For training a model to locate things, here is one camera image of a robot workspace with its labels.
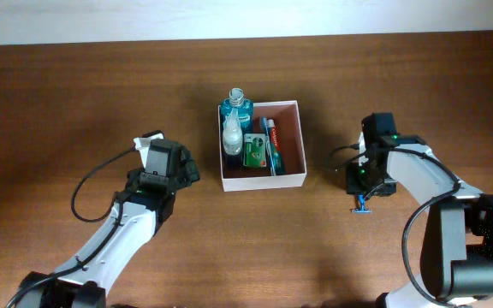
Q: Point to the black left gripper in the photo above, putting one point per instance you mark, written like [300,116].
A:
[188,172]

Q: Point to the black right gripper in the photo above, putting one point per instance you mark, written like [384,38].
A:
[353,182]

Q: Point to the blue disposable razor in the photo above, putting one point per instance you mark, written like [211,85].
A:
[361,206]

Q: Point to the clear spray bottle dark liquid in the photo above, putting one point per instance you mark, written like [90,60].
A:
[232,139]

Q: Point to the green soap bar pack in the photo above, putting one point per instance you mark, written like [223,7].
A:
[254,150]

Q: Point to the blue mouthwash bottle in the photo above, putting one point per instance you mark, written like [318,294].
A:
[244,106]

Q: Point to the blue white toothbrush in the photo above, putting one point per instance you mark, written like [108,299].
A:
[265,129]

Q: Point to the Colgate toothpaste tube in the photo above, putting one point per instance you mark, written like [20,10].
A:
[276,154]

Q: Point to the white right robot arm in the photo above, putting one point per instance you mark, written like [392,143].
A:
[447,243]

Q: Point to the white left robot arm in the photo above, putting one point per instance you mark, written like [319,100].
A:
[135,215]

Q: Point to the white cardboard box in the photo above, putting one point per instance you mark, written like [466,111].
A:
[286,116]

